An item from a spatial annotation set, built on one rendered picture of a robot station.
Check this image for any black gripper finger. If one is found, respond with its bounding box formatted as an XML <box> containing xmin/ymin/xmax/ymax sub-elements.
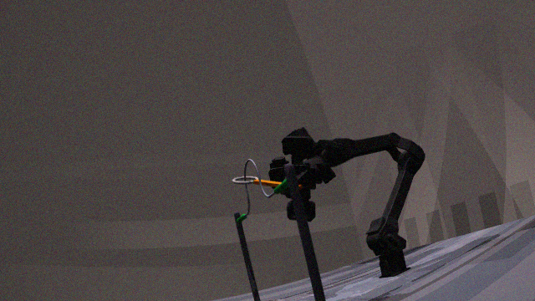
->
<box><xmin>281</xmin><ymin>186</ymin><xmax>311</xmax><ymax>200</ymax></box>
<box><xmin>283</xmin><ymin>164</ymin><xmax>309</xmax><ymax>185</ymax></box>

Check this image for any orange handle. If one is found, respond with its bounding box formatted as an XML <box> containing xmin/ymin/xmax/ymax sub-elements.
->
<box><xmin>232</xmin><ymin>176</ymin><xmax>302</xmax><ymax>189</ymax></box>

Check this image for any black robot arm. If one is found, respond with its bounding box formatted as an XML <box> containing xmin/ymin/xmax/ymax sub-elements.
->
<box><xmin>268</xmin><ymin>127</ymin><xmax>425</xmax><ymax>278</ymax></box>

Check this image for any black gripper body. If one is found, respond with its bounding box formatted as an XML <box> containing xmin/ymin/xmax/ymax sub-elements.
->
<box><xmin>282</xmin><ymin>136</ymin><xmax>324</xmax><ymax>222</ymax></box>

